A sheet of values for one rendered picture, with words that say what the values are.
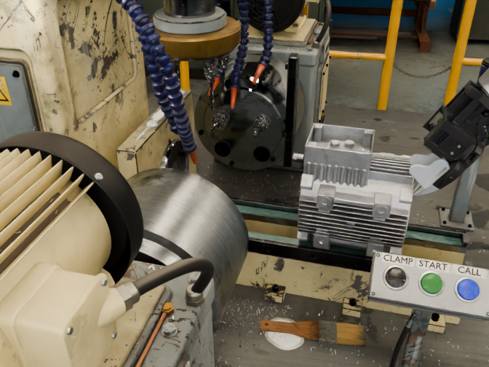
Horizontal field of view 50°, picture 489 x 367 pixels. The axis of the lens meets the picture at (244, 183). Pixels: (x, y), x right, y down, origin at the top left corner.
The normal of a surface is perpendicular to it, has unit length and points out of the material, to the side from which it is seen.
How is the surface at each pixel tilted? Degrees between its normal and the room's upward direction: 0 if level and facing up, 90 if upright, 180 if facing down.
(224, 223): 55
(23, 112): 90
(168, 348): 0
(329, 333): 0
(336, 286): 90
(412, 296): 40
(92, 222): 67
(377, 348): 0
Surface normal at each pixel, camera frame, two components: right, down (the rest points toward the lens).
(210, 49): 0.42, 0.48
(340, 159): -0.26, 0.51
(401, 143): 0.00, -0.85
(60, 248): 0.85, -0.30
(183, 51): -0.03, 0.53
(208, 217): 0.62, -0.57
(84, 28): 0.97, 0.14
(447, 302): -0.16, -0.32
